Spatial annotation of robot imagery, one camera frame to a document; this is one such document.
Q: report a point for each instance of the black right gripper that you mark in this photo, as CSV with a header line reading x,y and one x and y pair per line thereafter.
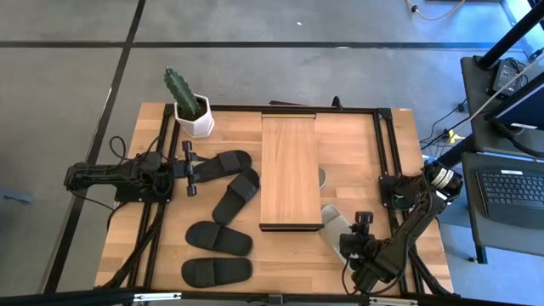
x,y
364,221

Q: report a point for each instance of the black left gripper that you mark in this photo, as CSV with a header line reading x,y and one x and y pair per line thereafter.
x,y
190,170

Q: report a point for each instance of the black rubber slide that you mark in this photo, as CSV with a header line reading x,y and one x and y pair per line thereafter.
x,y
231,163
219,238
217,272
236,195

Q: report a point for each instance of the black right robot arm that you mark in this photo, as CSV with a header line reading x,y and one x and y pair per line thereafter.
x,y
399,246

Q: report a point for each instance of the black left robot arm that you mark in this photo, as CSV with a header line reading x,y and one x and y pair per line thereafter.
x,y
106,174

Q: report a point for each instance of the white box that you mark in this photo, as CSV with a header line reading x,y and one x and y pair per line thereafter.
x,y
197,125

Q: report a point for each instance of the green cactus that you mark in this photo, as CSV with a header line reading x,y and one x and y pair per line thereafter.
x,y
183,91

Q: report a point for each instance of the dark grey side table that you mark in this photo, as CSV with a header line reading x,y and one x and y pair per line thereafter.
x,y
476,106
472,212

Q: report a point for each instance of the black clamp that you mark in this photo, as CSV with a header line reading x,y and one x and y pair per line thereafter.
x,y
336,103

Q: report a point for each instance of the yellow tag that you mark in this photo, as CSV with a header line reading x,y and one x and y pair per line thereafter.
x,y
455,137

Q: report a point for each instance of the black laptop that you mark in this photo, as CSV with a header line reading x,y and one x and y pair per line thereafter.
x,y
510,191

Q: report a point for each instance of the black rig crossbar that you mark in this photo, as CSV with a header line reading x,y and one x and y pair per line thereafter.
x,y
64,297

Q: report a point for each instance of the black-framed monitor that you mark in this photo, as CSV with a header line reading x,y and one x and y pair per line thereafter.
x,y
523,106

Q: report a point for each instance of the black power adapter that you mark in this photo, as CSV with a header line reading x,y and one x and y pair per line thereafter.
x,y
508,74

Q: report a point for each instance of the black rig pole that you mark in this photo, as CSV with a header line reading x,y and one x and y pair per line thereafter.
x,y
514,32

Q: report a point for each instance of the black aluminium table frame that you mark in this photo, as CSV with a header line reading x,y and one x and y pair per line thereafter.
x,y
238,108

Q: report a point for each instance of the silver metal bracket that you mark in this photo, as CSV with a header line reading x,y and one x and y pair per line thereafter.
x,y
393,302
157,296

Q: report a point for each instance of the wooden shelf black frame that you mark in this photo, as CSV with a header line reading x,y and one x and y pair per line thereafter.
x,y
289,170

